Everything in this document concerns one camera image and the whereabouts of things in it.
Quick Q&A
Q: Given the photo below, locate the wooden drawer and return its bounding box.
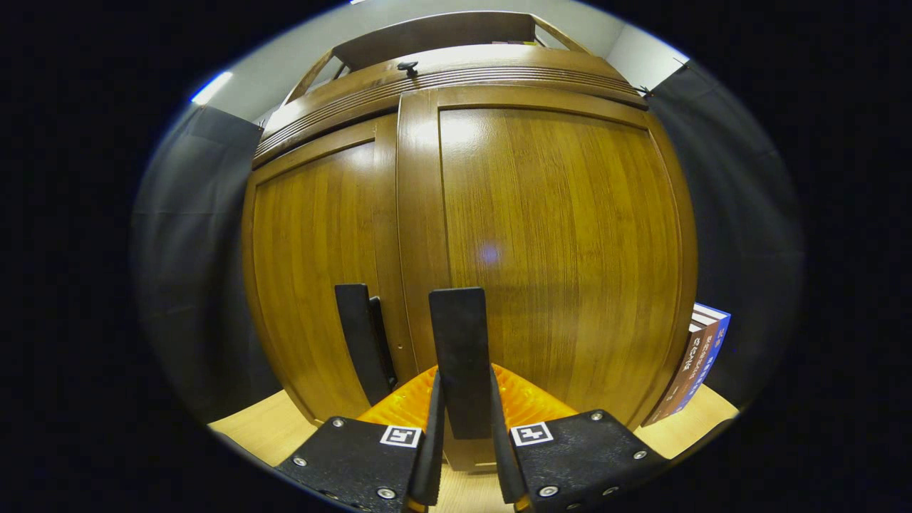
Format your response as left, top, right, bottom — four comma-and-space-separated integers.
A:
265, 44, 635, 129

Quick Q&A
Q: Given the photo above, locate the ceiling strip light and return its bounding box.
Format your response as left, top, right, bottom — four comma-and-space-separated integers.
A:
190, 71, 234, 106

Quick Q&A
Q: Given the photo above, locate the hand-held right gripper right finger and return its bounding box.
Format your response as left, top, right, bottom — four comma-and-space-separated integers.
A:
489, 362, 672, 513

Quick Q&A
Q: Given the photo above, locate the wooden shoe cabinet door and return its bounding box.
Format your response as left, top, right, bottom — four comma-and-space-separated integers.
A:
396, 85, 699, 472
241, 114, 418, 425

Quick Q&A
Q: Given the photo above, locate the wooden double-door shoe cabinet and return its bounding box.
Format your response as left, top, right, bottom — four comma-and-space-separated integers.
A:
241, 11, 699, 472

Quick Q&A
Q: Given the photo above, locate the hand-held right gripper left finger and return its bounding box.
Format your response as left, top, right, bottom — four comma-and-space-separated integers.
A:
275, 365, 447, 513

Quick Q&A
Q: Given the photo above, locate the blue book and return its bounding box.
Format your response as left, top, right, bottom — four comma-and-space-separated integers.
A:
673, 303, 732, 415

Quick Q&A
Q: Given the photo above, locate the reddish brown book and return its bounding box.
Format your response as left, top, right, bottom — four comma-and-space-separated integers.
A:
663, 313, 719, 420

